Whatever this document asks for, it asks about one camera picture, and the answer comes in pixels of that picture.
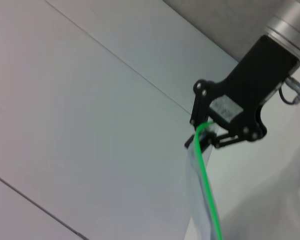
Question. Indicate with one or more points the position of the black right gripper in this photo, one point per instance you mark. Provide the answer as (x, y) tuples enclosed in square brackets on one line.
[(255, 82)]

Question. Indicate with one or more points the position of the green zipper transparent document bag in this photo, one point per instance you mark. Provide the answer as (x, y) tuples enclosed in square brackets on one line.
[(202, 170)]

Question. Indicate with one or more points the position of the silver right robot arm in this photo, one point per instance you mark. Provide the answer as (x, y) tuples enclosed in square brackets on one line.
[(290, 22)]

